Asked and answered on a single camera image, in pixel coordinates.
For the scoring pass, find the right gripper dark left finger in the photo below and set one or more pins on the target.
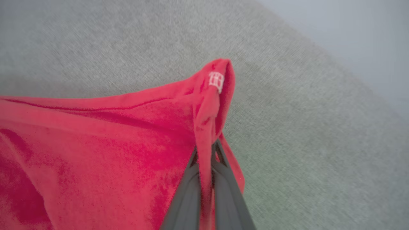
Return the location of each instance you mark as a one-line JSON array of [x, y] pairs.
[[185, 207]]

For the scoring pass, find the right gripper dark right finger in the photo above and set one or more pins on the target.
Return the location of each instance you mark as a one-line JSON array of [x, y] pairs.
[[228, 204]]

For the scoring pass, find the red and white garment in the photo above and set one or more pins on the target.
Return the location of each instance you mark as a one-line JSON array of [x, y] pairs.
[[96, 153]]

